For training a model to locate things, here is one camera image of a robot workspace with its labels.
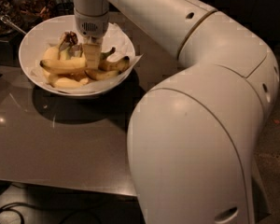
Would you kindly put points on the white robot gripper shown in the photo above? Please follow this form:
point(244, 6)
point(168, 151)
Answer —
point(91, 26)

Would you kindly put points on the long yellow banana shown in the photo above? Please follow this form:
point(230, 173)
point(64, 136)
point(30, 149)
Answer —
point(73, 65)

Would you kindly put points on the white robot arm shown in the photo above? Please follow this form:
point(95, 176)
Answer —
point(191, 138)

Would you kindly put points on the middle yellow banana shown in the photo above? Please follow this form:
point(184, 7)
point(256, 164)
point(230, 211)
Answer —
point(99, 75)

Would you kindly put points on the yellow banana bunch behind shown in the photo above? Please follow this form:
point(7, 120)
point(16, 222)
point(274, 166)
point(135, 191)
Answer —
point(68, 48)

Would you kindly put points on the white paper bowl liner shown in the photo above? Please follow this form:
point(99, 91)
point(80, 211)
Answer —
point(124, 47)

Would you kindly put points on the right small yellow banana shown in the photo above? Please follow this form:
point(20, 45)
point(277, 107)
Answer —
point(120, 65)

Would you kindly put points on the bottom left yellow banana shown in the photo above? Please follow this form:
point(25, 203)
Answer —
point(67, 81)

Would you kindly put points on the white ceramic bowl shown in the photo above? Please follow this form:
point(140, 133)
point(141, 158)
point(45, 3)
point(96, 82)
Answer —
point(37, 38)

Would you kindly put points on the glass jar of snacks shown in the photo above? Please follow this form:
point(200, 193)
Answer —
point(1, 6)

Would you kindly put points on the black wire basket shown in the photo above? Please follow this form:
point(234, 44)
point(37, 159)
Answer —
point(66, 8)

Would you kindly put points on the metal spoon handle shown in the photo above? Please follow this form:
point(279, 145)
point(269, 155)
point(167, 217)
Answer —
point(7, 20)

